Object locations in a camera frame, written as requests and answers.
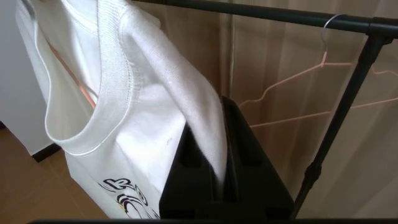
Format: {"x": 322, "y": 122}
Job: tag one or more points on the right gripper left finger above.
{"x": 186, "y": 193}

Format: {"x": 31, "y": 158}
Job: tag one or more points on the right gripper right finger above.
{"x": 258, "y": 193}

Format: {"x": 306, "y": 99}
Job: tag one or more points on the white printed t-shirt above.
{"x": 140, "y": 124}

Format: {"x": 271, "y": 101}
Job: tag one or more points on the pink clothes hanger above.
{"x": 82, "y": 90}
{"x": 295, "y": 76}

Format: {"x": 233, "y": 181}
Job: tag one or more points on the black clothes rack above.
{"x": 342, "y": 105}

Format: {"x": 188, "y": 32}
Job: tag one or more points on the beige curtain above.
{"x": 357, "y": 155}

